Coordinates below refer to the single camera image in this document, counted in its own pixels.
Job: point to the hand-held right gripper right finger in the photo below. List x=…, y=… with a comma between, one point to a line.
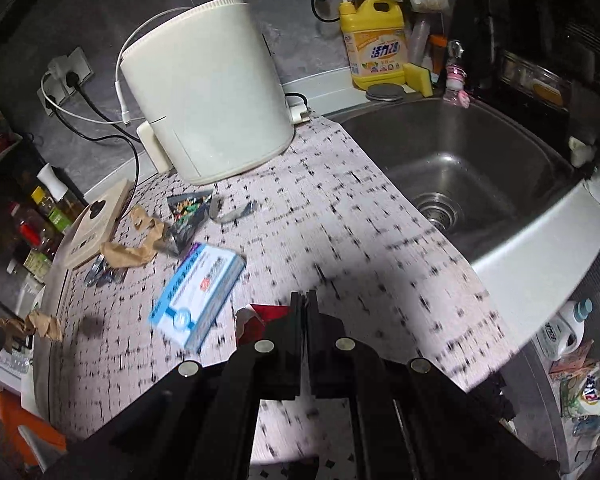
x=327, y=360

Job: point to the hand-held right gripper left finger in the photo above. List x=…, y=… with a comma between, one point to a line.
x=282, y=360

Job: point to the red wrapper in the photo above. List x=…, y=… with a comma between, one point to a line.
x=252, y=317

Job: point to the blue medicine box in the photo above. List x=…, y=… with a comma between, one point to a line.
x=195, y=295

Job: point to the grey wrapper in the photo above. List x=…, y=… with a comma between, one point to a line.
x=230, y=213

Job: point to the dark snack wrapper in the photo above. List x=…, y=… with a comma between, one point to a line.
x=185, y=215

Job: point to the brown paper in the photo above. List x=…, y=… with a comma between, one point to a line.
x=42, y=324
x=140, y=242

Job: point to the silver foil wrapper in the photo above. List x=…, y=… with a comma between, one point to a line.
x=102, y=272

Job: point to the patterned white tablecloth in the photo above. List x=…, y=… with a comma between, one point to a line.
x=330, y=220

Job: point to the beige induction cooker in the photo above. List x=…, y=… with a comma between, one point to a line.
x=95, y=225

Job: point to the steel sink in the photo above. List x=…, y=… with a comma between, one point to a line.
x=470, y=170

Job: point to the white detergent bottle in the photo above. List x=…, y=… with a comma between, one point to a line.
x=565, y=330

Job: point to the orange packet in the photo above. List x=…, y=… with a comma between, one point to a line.
x=572, y=360

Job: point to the printed plastic bag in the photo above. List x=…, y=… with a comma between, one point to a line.
x=587, y=392

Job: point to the round sink strainer cover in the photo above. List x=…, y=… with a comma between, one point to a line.
x=385, y=92

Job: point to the yellow cap sauce bottle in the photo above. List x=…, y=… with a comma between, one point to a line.
x=50, y=207

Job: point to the orange plastic object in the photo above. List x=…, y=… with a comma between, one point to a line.
x=10, y=425

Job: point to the white air fryer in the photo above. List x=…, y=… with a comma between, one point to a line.
x=205, y=90

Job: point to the red cap oil bottle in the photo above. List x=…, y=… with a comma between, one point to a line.
x=27, y=230

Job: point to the white top spray bottle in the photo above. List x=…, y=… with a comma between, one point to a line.
x=55, y=182

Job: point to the yellow sponge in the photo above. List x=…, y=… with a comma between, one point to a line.
x=420, y=80

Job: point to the small pink bottle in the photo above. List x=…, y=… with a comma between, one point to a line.
x=455, y=80

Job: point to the yellow dish soap bottle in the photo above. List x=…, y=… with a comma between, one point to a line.
x=375, y=45

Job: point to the black dish rack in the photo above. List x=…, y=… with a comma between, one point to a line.
x=530, y=25

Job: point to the grey wall socket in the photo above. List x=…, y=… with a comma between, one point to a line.
x=50, y=99
x=75, y=72

